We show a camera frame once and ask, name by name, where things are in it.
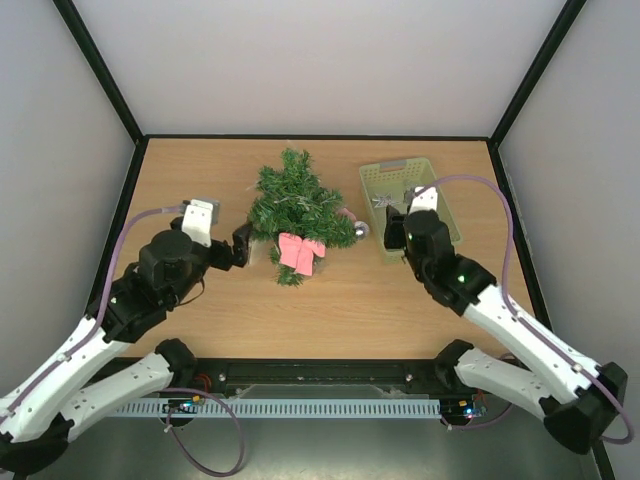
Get pink bow ornament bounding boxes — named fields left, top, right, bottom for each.
left=278, top=233, right=326, bottom=276

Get silver star ornament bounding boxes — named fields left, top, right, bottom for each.
left=371, top=193, right=399, bottom=209

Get small green christmas tree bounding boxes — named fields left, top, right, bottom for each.
left=246, top=147, right=359, bottom=288

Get light green plastic basket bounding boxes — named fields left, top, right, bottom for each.
left=359, top=157, right=437, bottom=264

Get clear led string lights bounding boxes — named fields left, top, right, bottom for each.
left=254, top=147, right=344, bottom=211

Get pink paper triangle ornament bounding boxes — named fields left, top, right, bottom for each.
left=338, top=208, right=357, bottom=223

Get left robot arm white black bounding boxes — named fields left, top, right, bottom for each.
left=1, top=210, right=252, bottom=477

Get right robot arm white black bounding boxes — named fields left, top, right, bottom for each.
left=384, top=207, right=628, bottom=454

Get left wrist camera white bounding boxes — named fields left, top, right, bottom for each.
left=180, top=198, right=220, bottom=247

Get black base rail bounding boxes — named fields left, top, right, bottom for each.
left=84, top=357, right=501, bottom=401

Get light blue slotted cable duct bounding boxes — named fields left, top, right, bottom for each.
left=112, top=398, right=441, bottom=419

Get black corner frame post left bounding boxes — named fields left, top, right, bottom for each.
left=52, top=0, right=144, bottom=146

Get black corner frame post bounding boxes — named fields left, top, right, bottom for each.
left=52, top=0, right=144, bottom=146
left=489, top=0, right=587, bottom=146

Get black corner frame post right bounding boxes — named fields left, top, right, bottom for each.
left=489, top=0, right=587, bottom=146

